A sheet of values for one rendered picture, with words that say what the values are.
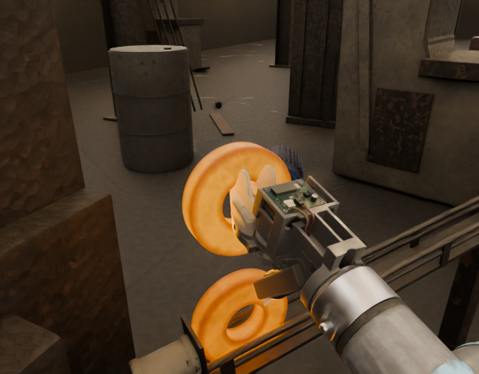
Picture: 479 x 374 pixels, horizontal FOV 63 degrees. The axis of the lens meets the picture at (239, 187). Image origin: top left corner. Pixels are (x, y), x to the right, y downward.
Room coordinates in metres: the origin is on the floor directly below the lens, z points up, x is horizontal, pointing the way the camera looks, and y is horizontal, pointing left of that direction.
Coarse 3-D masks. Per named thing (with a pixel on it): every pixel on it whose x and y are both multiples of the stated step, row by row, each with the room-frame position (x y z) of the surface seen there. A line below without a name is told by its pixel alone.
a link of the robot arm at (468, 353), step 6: (474, 342) 0.32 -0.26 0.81; (456, 348) 0.33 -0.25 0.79; (462, 348) 0.32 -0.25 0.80; (468, 348) 0.31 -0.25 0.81; (474, 348) 0.31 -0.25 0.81; (456, 354) 0.30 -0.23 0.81; (462, 354) 0.30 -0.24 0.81; (468, 354) 0.30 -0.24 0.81; (474, 354) 0.30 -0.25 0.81; (462, 360) 0.29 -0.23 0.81; (468, 360) 0.29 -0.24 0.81; (474, 360) 0.29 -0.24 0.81; (474, 366) 0.28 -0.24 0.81; (474, 372) 0.28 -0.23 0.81
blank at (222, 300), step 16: (240, 272) 0.48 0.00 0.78; (256, 272) 0.48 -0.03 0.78; (224, 288) 0.45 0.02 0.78; (240, 288) 0.45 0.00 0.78; (208, 304) 0.43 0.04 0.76; (224, 304) 0.44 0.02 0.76; (240, 304) 0.45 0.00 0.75; (256, 304) 0.46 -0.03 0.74; (272, 304) 0.48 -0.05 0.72; (192, 320) 0.44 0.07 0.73; (208, 320) 0.42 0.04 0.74; (224, 320) 0.44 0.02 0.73; (256, 320) 0.48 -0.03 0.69; (272, 320) 0.48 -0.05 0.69; (208, 336) 0.42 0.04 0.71; (224, 336) 0.44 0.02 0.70; (240, 336) 0.46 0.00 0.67; (256, 336) 0.46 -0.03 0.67; (208, 352) 0.42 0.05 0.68; (224, 352) 0.44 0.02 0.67
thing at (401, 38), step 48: (384, 0) 2.55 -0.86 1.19; (432, 0) 2.39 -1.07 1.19; (384, 48) 2.52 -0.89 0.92; (432, 48) 2.44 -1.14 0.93; (384, 96) 2.48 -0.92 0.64; (432, 96) 2.30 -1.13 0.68; (336, 144) 2.68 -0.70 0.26; (384, 144) 2.45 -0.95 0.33; (432, 144) 2.28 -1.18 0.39; (432, 192) 2.24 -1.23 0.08
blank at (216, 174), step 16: (240, 144) 0.48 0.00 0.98; (256, 144) 0.51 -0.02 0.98; (208, 160) 0.46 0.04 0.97; (224, 160) 0.45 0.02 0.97; (240, 160) 0.46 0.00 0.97; (256, 160) 0.47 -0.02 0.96; (272, 160) 0.48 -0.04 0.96; (192, 176) 0.45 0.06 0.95; (208, 176) 0.44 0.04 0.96; (224, 176) 0.45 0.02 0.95; (256, 176) 0.47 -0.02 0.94; (288, 176) 0.50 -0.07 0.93; (192, 192) 0.43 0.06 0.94; (208, 192) 0.44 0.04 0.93; (224, 192) 0.45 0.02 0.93; (192, 208) 0.43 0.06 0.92; (208, 208) 0.44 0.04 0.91; (192, 224) 0.43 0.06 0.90; (208, 224) 0.44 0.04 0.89; (224, 224) 0.45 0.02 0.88; (208, 240) 0.44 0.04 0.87; (224, 240) 0.45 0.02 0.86
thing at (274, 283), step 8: (296, 264) 0.33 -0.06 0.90; (272, 272) 0.39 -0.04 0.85; (280, 272) 0.34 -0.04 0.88; (288, 272) 0.33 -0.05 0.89; (296, 272) 0.32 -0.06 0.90; (256, 280) 0.39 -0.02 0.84; (264, 280) 0.37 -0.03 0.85; (272, 280) 0.36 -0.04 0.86; (280, 280) 0.34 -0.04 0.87; (288, 280) 0.33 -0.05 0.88; (296, 280) 0.32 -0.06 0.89; (304, 280) 0.32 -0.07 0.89; (256, 288) 0.39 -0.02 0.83; (264, 288) 0.37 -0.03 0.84; (272, 288) 0.36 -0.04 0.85; (280, 288) 0.34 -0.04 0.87; (288, 288) 0.33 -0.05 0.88; (296, 288) 0.32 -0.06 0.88; (264, 296) 0.37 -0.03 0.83; (272, 296) 0.36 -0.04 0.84; (280, 296) 0.37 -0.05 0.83
